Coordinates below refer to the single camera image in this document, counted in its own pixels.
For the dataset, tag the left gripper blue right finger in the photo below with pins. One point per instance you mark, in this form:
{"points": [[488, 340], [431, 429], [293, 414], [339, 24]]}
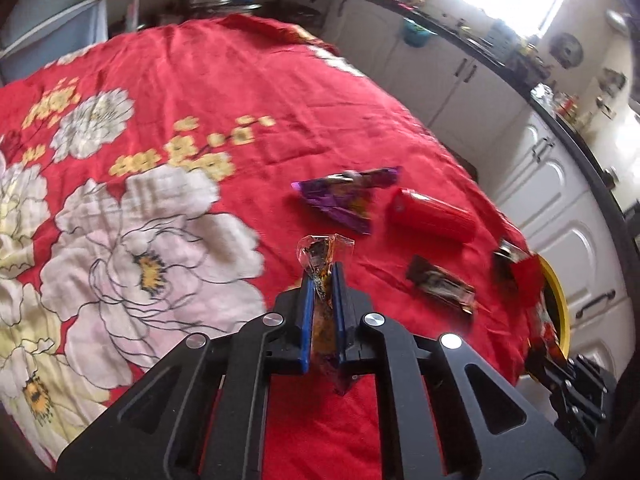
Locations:
{"points": [[339, 296]]}

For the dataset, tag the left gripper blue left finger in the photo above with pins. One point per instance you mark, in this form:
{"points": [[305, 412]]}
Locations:
{"points": [[305, 313]]}

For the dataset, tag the yellow purple snack wrapper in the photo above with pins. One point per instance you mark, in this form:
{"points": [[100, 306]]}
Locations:
{"points": [[317, 255]]}

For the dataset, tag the dark brown candy wrapper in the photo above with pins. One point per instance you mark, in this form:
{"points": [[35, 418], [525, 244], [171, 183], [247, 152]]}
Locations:
{"points": [[442, 285]]}

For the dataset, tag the red cylindrical can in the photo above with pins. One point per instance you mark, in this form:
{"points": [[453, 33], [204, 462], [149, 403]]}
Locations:
{"points": [[431, 216]]}

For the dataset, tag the yellow rimmed trash bin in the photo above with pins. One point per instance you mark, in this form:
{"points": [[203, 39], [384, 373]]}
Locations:
{"points": [[552, 317]]}

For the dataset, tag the white kitchen base cabinets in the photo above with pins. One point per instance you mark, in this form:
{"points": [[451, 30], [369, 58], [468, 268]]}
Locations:
{"points": [[522, 166]]}

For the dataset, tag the black kitchen countertop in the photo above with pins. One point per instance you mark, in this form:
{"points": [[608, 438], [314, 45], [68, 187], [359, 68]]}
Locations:
{"points": [[615, 220]]}

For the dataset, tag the purple crumpled snack wrapper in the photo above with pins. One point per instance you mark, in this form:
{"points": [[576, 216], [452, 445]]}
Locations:
{"points": [[346, 197]]}

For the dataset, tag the red floral tablecloth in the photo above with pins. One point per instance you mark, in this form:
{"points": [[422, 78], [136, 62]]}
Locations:
{"points": [[147, 195]]}

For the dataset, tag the teal hanging basket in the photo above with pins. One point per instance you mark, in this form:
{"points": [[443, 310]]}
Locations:
{"points": [[416, 35]]}

